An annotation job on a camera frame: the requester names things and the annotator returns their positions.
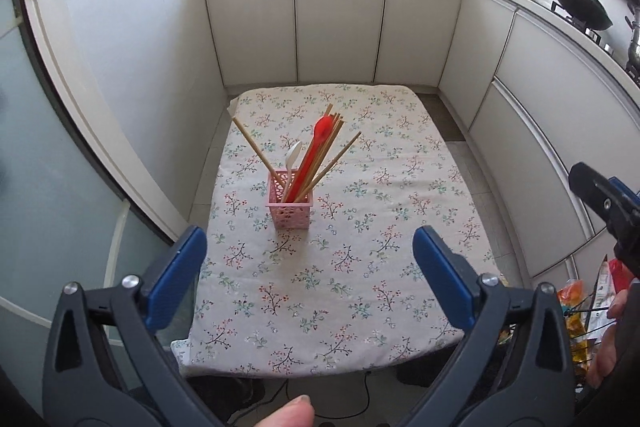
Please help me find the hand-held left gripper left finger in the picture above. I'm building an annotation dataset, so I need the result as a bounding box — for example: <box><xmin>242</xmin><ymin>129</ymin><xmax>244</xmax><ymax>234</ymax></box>
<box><xmin>42</xmin><ymin>225</ymin><xmax>221</xmax><ymax>427</ymax></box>

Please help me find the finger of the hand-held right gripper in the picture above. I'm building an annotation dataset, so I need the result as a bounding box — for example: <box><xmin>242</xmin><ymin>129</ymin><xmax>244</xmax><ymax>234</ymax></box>
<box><xmin>607</xmin><ymin>176</ymin><xmax>640</xmax><ymax>210</ymax></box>
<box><xmin>568</xmin><ymin>162</ymin><xmax>640</xmax><ymax>238</ymax></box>

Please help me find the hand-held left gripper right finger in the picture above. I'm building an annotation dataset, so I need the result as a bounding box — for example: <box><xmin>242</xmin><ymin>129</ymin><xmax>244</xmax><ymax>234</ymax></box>
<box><xmin>400</xmin><ymin>225</ymin><xmax>577</xmax><ymax>427</ymax></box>

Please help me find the pink perforated plastic basket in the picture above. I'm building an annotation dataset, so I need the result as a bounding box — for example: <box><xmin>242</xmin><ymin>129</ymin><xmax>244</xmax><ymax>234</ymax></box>
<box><xmin>267</xmin><ymin>168</ymin><xmax>315</xmax><ymax>232</ymax></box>

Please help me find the bundle of wooden chopsticks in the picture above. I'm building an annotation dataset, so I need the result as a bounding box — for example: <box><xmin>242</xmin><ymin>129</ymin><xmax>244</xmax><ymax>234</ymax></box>
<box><xmin>231</xmin><ymin>103</ymin><xmax>362</xmax><ymax>204</ymax></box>

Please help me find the white plastic spoon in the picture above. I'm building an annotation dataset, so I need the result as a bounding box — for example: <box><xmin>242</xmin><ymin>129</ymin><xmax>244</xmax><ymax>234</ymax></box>
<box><xmin>281</xmin><ymin>141</ymin><xmax>303</xmax><ymax>202</ymax></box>

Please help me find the red plastic spoon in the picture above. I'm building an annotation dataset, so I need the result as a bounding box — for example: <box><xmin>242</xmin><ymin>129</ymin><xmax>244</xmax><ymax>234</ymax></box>
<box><xmin>292</xmin><ymin>116</ymin><xmax>334</xmax><ymax>202</ymax></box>

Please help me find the person's right hand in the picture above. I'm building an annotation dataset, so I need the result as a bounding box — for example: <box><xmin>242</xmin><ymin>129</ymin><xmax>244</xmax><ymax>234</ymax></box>
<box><xmin>586</xmin><ymin>291</ymin><xmax>629</xmax><ymax>389</ymax></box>

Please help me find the person's left hand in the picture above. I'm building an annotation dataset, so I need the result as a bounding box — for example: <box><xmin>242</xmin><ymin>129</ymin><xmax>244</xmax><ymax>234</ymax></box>
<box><xmin>250</xmin><ymin>394</ymin><xmax>316</xmax><ymax>427</ymax></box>

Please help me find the floral tablecloth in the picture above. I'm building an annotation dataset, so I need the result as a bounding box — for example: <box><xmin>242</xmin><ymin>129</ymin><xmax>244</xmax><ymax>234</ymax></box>
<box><xmin>187</xmin><ymin>83</ymin><xmax>503</xmax><ymax>380</ymax></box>

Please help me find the gas stove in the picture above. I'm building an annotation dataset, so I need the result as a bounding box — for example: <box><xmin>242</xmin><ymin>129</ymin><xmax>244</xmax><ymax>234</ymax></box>
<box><xmin>550</xmin><ymin>2</ymin><xmax>617</xmax><ymax>54</ymax></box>

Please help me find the frosted glass door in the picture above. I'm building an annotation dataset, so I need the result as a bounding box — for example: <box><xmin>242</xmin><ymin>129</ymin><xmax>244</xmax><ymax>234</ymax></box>
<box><xmin>0</xmin><ymin>0</ymin><xmax>197</xmax><ymax>408</ymax></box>

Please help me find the black wire rack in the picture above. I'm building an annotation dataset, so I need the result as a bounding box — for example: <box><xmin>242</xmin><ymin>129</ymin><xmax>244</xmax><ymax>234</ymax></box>
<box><xmin>564</xmin><ymin>296</ymin><xmax>621</xmax><ymax>350</ymax></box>

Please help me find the black cable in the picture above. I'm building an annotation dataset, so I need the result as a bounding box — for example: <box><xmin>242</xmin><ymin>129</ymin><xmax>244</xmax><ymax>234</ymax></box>
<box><xmin>227</xmin><ymin>369</ymin><xmax>373</xmax><ymax>425</ymax></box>

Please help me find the white door frame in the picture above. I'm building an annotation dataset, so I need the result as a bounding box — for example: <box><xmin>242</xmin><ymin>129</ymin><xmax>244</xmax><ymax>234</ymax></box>
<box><xmin>17</xmin><ymin>0</ymin><xmax>201</xmax><ymax>250</ymax></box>

